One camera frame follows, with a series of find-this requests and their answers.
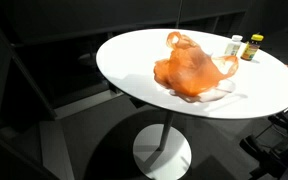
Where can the round white table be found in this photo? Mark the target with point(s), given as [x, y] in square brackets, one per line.
[258, 88]

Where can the orange plastic bag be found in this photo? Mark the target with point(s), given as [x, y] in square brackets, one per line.
[189, 70]

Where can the bottle with yellow cap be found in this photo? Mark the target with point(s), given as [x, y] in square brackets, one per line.
[252, 46]

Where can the white pill bottle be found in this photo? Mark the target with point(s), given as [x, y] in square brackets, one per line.
[234, 45]

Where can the black robot stand base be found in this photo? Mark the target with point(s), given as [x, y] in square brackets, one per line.
[272, 159]

